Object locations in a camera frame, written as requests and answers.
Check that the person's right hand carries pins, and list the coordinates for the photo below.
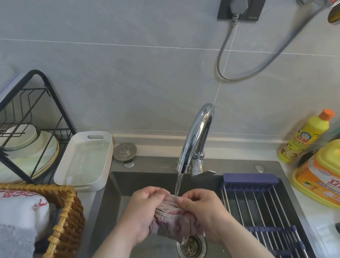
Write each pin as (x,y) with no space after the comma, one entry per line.
(211,215)

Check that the person's left hand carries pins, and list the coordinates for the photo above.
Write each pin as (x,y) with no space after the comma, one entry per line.
(139,218)

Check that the pink dish cloth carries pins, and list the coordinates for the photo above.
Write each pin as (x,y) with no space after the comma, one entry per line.
(174,225)

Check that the person's right forearm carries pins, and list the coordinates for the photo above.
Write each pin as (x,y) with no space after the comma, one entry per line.
(250,251)

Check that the white countertop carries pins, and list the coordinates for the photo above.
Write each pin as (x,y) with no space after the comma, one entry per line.
(319,222)

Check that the round metal sink drain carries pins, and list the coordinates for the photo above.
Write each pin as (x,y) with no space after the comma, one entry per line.
(192,249)

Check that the dark sink drain basket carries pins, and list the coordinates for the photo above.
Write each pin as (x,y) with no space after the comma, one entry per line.
(251,180)

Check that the small round steel sink cap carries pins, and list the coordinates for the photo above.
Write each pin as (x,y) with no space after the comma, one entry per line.
(259,168)
(129,164)

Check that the small grey sink plug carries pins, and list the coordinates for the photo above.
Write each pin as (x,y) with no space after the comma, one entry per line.
(124,151)

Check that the chrome faucet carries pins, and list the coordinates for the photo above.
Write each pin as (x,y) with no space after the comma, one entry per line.
(195,134)

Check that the white plate stack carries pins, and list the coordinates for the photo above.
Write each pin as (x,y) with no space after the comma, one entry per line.
(42,156)

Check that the orange cap yellow bottle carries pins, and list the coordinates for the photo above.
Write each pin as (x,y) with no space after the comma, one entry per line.
(305,136)

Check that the yellow detergent bottle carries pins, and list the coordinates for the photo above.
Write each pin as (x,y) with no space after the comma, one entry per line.
(337,183)

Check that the white ceramic bowl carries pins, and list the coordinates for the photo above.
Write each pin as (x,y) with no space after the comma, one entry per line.
(25,138)

